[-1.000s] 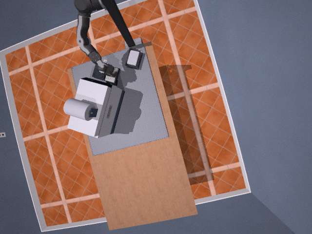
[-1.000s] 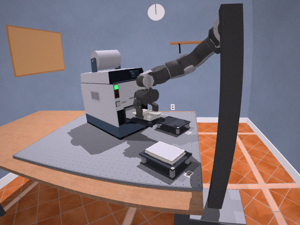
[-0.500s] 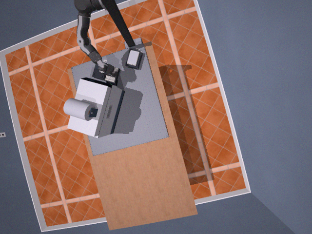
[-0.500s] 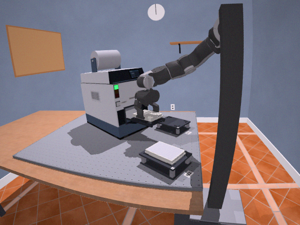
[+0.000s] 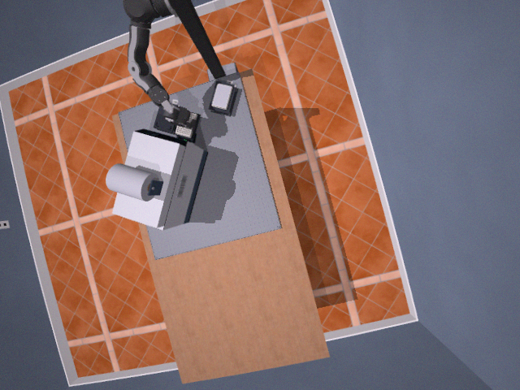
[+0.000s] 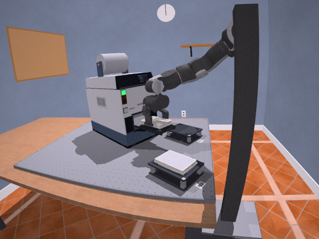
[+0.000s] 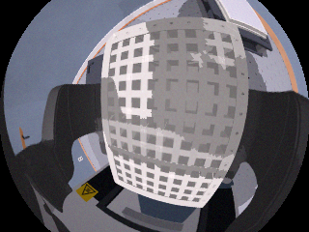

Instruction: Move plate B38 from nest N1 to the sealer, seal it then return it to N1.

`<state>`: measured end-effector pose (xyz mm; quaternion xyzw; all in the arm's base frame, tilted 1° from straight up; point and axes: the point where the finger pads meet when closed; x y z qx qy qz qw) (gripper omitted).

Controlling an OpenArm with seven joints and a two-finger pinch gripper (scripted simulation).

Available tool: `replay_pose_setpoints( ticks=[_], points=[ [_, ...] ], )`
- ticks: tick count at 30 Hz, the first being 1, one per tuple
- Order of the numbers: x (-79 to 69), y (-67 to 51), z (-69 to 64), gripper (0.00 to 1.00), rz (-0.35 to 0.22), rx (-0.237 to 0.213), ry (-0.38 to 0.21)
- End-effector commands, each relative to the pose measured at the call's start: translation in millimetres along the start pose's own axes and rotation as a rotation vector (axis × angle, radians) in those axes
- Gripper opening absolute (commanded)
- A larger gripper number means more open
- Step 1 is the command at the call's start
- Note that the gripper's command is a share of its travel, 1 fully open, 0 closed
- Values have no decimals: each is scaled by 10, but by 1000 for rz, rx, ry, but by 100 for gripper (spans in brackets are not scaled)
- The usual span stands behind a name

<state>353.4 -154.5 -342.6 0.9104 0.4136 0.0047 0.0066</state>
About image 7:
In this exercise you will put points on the white sealed plate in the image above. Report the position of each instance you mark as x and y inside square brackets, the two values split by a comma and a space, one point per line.
[241, 13]

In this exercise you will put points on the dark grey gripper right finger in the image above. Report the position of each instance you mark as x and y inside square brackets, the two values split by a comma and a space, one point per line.
[273, 143]

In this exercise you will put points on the black flat platform on four short legs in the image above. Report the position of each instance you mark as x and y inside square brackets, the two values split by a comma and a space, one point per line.
[94, 69]

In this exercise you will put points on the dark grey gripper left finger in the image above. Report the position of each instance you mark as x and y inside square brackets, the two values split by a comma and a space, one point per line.
[71, 111]

